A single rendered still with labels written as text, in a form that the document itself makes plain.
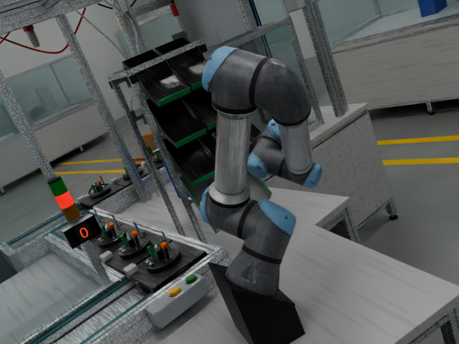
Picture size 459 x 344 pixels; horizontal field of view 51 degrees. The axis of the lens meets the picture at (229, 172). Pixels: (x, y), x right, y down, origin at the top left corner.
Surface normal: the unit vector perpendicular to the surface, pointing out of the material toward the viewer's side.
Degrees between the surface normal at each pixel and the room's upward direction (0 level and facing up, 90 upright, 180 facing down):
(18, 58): 90
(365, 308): 0
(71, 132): 90
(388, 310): 0
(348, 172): 90
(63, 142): 90
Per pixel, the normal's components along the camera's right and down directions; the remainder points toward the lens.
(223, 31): 0.57, 0.05
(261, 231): -0.39, -0.08
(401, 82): -0.65, 0.47
